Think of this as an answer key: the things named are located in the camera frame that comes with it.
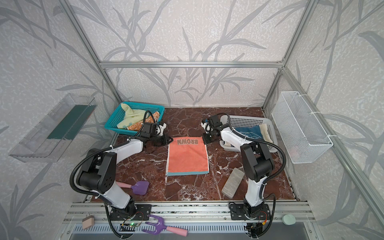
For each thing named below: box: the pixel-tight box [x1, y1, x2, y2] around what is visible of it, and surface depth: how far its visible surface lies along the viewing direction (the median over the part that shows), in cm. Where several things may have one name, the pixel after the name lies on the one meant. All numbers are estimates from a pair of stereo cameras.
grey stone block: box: [221, 167, 245, 199], surface depth 82 cm
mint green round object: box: [282, 214, 296, 225], surface depth 72 cm
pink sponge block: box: [82, 215, 95, 230], surface depth 71 cm
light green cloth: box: [117, 103, 146, 129], surface depth 110 cm
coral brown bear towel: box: [166, 136, 210, 176], surface depth 94 cm
